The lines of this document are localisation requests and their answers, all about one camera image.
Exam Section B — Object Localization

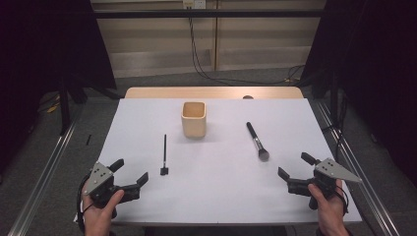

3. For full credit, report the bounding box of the white wall socket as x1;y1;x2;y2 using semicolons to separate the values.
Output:
182;0;208;10

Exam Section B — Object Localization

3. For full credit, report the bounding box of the person's right hand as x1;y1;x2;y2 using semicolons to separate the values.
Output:
307;182;349;236

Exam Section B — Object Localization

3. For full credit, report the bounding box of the black metal stand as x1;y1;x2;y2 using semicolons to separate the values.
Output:
58;76;72;136
328;70;342;130

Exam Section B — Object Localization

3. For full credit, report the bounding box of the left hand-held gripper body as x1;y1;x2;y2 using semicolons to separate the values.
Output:
83;160;143;210

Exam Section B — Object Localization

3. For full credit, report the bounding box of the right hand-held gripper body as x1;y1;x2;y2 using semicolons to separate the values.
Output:
286;157;364;211

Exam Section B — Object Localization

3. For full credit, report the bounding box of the black makeup brush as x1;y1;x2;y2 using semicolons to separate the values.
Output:
245;121;271;163

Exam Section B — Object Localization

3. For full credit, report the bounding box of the person's left hand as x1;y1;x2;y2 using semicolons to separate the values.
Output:
80;181;126;236

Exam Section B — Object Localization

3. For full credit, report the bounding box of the wooden table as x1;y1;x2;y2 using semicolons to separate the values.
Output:
124;86;305;100

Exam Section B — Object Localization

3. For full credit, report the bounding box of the yellow floor piece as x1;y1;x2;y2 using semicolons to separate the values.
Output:
45;102;62;114

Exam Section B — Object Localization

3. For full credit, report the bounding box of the white table cover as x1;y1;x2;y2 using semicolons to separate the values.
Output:
74;97;363;226

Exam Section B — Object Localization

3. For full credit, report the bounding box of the beige square cup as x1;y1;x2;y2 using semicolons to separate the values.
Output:
180;100;208;139

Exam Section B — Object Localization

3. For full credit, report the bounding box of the metal floor rail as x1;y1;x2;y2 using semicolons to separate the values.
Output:
314;98;401;236
7;106;86;236

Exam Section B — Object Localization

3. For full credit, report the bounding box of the black floor cable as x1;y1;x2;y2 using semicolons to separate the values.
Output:
187;16;307;87

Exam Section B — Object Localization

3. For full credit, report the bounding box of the black horizontal bar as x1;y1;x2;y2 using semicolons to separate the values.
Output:
92;8;327;20

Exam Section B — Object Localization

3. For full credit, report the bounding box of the black curtain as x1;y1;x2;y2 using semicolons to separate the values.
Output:
299;0;417;189
0;0;118;176

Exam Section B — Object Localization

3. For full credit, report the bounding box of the small black comb brush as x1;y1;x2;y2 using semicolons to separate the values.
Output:
159;133;170;177

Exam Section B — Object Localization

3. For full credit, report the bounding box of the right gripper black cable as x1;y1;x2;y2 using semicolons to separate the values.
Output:
333;184;350;216

